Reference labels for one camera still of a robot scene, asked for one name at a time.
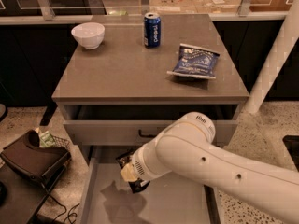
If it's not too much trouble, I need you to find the black wire basket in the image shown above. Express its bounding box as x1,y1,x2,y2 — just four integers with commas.
53,136,70,150

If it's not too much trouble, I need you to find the white ceramic bowl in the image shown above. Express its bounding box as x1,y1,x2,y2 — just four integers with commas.
71,22,105,49

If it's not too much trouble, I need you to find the grey drawer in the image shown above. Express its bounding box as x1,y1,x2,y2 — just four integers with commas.
64,105,237,146
77,147,224,224

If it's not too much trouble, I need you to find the green snack packet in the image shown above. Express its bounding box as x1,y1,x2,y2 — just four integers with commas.
36,128,56,147

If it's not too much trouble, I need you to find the grey middle drawer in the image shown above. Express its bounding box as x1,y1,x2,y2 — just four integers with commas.
77,147,224,224

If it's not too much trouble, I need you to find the grey top drawer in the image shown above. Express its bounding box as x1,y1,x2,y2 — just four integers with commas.
64,105,237,146

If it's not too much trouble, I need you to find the black cable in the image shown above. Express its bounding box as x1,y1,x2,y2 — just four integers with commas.
41,184,81,224

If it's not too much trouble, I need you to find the blue chip bag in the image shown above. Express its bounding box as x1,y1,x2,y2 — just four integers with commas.
167,43,220,79

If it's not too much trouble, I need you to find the blue soda can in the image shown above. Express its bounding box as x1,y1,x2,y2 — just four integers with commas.
144,12,161,49

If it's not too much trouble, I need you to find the grey drawer cabinet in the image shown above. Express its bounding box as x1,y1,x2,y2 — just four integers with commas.
52,14,249,158

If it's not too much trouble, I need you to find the cardboard box left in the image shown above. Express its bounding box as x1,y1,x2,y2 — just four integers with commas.
149,0,197,14

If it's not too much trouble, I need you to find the black side table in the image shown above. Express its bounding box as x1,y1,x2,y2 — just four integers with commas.
0,164,65,224

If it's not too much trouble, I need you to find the dark brown curved device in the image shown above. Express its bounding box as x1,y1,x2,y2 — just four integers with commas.
0,130,71,185

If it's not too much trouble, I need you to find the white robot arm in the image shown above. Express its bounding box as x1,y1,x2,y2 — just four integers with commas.
121,112,299,224

